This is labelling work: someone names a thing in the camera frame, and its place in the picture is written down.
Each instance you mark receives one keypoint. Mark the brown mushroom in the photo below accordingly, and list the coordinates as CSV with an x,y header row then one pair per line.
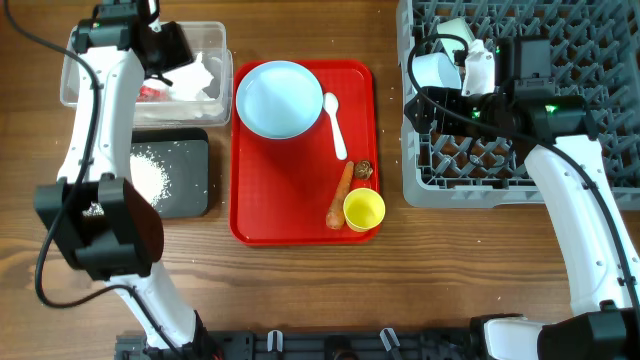
x,y
363,170

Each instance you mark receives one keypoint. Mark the orange carrot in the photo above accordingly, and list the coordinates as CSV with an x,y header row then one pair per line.
x,y
335,217

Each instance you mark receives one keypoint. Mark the red snack wrapper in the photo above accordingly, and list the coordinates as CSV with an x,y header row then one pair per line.
x,y
149,94

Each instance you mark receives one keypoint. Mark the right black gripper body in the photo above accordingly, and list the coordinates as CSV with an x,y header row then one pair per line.
x,y
477,106

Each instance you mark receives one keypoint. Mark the large light blue plate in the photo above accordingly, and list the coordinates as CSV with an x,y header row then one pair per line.
x,y
279,100

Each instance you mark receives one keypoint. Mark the grey dishwasher rack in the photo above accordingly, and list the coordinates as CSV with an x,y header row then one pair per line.
x,y
595,54

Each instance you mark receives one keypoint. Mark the white plastic spoon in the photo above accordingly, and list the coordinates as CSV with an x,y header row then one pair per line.
x,y
331,107

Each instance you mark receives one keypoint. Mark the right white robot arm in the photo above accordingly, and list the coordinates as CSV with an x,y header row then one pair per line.
x,y
557,139

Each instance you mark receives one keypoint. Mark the mint green bowl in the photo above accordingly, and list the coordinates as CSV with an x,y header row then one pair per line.
x,y
457,27

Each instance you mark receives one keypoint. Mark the light blue bowl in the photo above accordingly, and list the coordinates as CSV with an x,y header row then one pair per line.
x,y
436,70

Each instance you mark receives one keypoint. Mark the pile of white rice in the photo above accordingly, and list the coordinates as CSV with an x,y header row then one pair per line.
x,y
149,174

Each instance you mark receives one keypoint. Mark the white paper napkin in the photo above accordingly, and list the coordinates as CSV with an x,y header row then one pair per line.
x,y
189,96

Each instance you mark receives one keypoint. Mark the red serving tray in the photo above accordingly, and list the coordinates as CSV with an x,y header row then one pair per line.
x,y
281,190

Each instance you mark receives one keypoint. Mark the clear plastic bin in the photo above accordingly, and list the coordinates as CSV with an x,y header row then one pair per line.
x,y
210,50

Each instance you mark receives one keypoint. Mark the black waste tray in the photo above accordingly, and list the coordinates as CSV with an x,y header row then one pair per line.
x,y
186,155

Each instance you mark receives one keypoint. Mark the yellow plastic cup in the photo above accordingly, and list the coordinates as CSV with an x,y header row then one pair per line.
x,y
364,209

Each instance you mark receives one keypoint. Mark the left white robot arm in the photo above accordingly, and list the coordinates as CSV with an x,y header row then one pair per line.
x,y
93,214

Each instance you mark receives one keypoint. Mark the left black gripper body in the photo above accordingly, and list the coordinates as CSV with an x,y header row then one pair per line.
x,y
173,46

